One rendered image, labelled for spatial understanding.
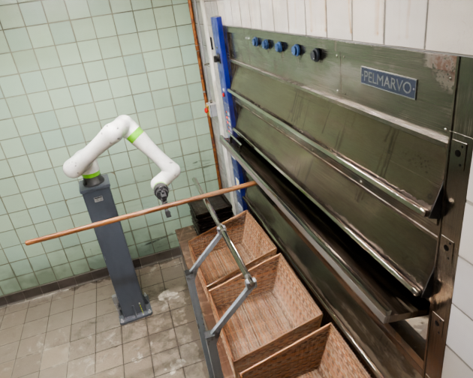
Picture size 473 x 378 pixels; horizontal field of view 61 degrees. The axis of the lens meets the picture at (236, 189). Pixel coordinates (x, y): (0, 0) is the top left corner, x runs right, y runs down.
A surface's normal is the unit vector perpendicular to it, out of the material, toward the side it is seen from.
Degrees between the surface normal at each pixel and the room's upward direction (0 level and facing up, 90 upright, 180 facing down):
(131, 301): 90
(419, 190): 70
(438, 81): 90
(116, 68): 90
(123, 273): 90
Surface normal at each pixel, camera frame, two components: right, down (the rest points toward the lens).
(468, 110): -0.95, 0.24
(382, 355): -0.93, -0.07
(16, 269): 0.29, 0.39
